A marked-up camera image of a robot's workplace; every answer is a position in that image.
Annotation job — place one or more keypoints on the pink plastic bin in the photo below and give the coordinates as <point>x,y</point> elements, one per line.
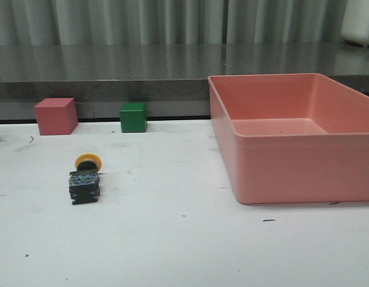
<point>291,138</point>

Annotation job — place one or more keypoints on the yellow push button switch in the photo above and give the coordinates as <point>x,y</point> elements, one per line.
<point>84,181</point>

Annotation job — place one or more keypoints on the grey stone counter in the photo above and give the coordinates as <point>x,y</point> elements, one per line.
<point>171,79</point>

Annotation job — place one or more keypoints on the grey pleated curtain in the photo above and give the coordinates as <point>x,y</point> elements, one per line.
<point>168,22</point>

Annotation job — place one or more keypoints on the pink cube at back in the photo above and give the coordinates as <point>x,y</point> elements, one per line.
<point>56,116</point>

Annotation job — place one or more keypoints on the green cube near bin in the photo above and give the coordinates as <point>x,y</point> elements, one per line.
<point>133,117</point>

